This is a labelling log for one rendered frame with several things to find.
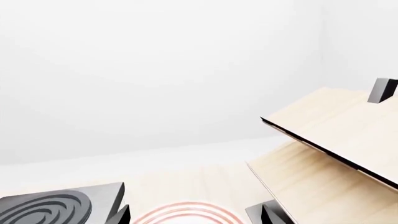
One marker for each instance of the light wood cabinet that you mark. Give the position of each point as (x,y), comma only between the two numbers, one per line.
(335,177)

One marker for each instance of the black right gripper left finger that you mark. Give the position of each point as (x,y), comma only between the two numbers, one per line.
(62,207)

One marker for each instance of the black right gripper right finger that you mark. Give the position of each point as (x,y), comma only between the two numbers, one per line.
(267,215)

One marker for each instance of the red ringed round plate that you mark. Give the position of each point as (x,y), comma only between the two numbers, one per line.
(189,207)

